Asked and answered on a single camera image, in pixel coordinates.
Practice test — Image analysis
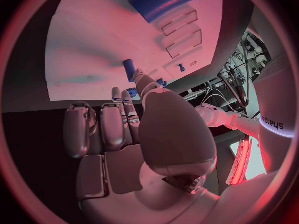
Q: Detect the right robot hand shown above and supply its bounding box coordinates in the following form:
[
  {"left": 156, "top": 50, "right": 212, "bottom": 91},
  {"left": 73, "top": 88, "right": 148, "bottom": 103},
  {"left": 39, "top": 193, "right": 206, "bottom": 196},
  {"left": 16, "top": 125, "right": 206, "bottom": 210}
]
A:
[{"left": 62, "top": 68, "right": 221, "bottom": 224}]

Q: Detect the white task board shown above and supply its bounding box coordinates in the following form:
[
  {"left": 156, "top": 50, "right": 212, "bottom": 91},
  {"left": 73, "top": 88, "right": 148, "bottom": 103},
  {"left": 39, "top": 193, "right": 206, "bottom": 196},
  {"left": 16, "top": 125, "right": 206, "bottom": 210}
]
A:
[{"left": 44, "top": 0, "right": 223, "bottom": 102}]

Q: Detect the blue gear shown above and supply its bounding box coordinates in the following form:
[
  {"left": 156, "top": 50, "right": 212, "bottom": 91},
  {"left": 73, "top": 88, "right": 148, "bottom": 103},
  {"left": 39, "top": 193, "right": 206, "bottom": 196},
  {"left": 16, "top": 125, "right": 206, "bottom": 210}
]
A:
[{"left": 125, "top": 87, "right": 139, "bottom": 98}]

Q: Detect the glowing light bar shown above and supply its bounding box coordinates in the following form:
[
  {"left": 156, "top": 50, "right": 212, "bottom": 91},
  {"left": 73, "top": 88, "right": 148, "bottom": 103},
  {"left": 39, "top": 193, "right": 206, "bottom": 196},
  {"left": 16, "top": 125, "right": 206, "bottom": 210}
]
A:
[{"left": 225, "top": 135, "right": 254, "bottom": 186}]

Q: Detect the blue peg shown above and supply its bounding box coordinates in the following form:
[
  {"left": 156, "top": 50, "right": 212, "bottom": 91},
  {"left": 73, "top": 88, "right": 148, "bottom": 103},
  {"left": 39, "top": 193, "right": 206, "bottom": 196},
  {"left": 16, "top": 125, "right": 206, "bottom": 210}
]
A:
[{"left": 122, "top": 59, "right": 137, "bottom": 83}]

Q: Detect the cluttered equipment rack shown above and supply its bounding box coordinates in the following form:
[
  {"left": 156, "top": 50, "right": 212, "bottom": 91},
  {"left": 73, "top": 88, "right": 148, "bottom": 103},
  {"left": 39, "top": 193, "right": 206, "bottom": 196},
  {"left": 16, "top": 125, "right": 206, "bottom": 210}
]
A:
[{"left": 215, "top": 27, "right": 273, "bottom": 108}]

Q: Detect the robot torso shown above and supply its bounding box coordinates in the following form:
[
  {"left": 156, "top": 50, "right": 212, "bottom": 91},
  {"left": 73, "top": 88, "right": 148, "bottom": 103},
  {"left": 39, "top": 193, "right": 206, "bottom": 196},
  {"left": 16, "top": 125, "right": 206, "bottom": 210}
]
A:
[{"left": 252, "top": 53, "right": 299, "bottom": 175}]

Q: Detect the large blue cylinder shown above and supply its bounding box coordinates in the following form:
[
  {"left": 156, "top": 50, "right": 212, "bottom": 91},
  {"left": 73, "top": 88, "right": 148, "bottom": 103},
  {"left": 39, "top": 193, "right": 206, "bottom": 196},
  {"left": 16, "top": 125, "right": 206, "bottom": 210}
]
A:
[{"left": 128, "top": 0, "right": 199, "bottom": 24}]

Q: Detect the white cable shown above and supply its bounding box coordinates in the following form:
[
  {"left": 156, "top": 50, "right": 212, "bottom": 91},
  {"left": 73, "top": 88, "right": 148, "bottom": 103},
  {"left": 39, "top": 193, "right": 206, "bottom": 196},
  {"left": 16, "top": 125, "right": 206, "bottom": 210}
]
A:
[
  {"left": 203, "top": 93, "right": 237, "bottom": 112},
  {"left": 200, "top": 87, "right": 249, "bottom": 117}
]

